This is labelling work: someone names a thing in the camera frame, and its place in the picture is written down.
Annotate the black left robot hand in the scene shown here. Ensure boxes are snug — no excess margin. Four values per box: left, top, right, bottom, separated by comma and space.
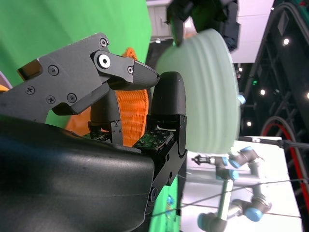
166, 0, 242, 53

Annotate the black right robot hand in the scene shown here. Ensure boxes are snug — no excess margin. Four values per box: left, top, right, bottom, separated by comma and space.
0, 32, 188, 232

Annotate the pale green bowl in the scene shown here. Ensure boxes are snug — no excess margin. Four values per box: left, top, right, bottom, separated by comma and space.
154, 28, 241, 155

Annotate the orange wicker basket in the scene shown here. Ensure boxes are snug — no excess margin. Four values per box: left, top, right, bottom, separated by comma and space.
65, 47, 150, 148

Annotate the lavender plate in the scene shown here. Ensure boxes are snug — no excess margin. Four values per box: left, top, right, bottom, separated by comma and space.
0, 71, 13, 89

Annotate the green backdrop cloth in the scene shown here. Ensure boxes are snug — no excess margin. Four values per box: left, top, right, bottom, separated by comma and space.
148, 176, 184, 232

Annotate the black pole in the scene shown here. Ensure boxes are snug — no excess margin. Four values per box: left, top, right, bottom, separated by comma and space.
239, 136, 309, 150

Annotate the red hose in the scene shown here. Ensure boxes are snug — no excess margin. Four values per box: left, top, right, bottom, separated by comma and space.
262, 117, 309, 218

